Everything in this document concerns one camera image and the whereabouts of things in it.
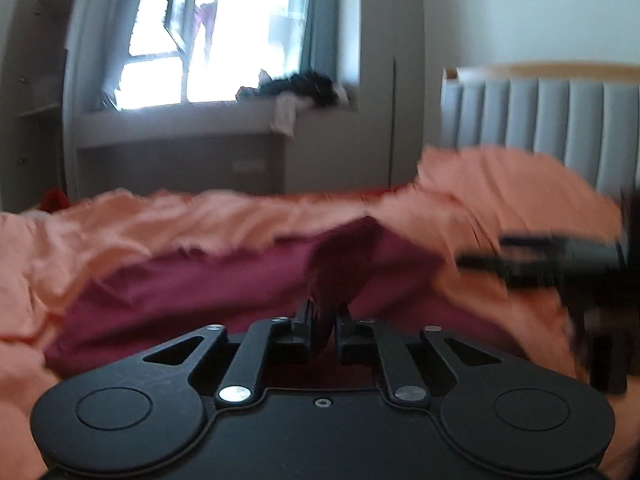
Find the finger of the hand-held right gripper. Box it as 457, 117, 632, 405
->
456, 232, 568, 291

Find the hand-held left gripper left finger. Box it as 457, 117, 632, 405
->
142, 299, 323, 408

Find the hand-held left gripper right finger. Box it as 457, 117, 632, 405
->
334, 307, 503, 406

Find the maroon ribbed garment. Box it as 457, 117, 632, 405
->
44, 216, 526, 378

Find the dark clothes pile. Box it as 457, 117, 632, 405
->
236, 71, 351, 108

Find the red bed sheet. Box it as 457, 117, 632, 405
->
280, 185, 416, 202

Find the grey padded headboard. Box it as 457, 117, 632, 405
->
440, 62, 640, 196

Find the orange bed cover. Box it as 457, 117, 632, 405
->
0, 144, 640, 480

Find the grey window bench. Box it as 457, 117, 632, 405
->
70, 95, 391, 196

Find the white cloth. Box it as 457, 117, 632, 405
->
270, 92, 313, 138

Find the grey wardrobe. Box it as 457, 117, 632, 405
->
357, 0, 426, 188

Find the window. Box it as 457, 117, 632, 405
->
100, 0, 311, 111

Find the red cloth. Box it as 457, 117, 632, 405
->
40, 187, 73, 211

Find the teal curtain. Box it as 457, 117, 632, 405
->
300, 0, 361, 86

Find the purple hanging garment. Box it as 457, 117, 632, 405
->
192, 2, 218, 58

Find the wooden shelf unit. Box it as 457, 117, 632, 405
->
0, 0, 76, 211

